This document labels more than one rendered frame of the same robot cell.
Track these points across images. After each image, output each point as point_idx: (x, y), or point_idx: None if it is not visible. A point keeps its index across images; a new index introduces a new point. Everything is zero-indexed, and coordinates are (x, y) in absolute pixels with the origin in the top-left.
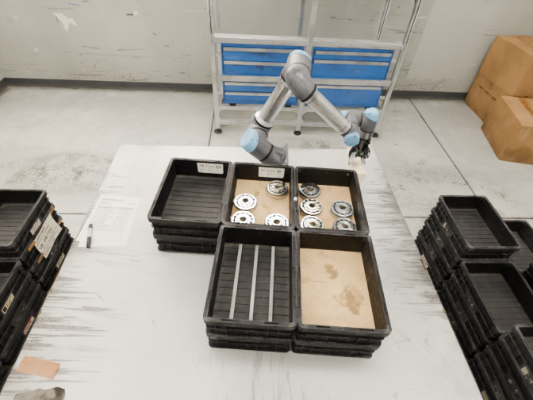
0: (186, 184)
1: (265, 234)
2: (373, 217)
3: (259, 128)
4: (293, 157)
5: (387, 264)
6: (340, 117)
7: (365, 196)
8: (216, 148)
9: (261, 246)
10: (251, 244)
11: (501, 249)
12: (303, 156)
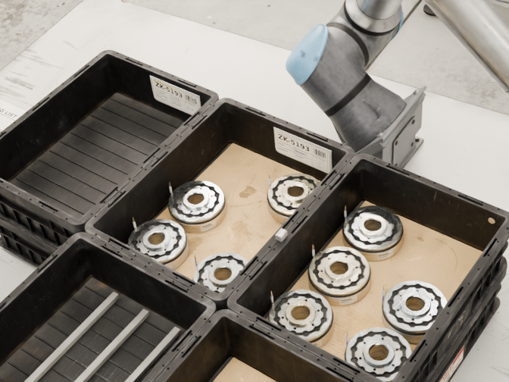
0: (119, 120)
1: (158, 290)
2: None
3: (346, 28)
4: (457, 131)
5: None
6: (508, 50)
7: None
8: (284, 53)
9: (157, 317)
10: (138, 304)
11: None
12: (488, 138)
